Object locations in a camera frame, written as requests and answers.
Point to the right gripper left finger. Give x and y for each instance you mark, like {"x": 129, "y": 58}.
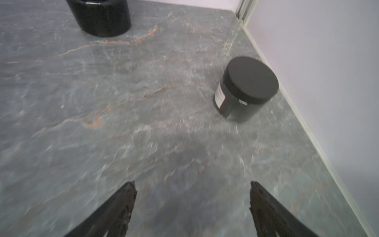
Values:
{"x": 111, "y": 219}

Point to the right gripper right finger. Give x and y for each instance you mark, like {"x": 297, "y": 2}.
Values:
{"x": 271, "y": 218}

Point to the black cylinder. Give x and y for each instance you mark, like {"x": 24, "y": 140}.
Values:
{"x": 246, "y": 86}

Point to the potted plant black vase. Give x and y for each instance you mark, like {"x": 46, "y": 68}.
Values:
{"x": 101, "y": 18}

